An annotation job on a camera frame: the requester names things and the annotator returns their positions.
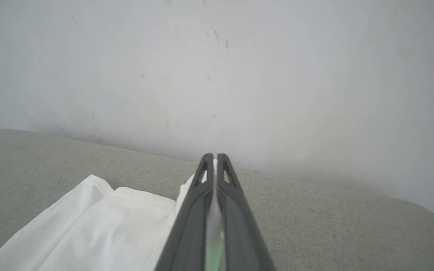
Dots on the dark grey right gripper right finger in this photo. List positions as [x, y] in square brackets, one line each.
[239, 229]

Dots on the white garment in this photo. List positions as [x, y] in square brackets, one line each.
[100, 226]

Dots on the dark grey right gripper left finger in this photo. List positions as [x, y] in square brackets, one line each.
[190, 229]

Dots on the grey fabric sofa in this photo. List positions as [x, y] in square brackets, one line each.
[333, 226]

